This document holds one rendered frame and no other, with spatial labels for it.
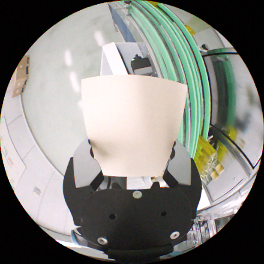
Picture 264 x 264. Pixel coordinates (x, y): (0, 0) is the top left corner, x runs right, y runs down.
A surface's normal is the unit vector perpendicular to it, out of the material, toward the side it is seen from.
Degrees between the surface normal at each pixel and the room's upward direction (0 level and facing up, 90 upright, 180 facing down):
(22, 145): 90
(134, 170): 0
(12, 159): 90
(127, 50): 0
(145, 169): 0
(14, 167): 90
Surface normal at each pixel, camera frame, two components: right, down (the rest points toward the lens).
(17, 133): 0.95, -0.29
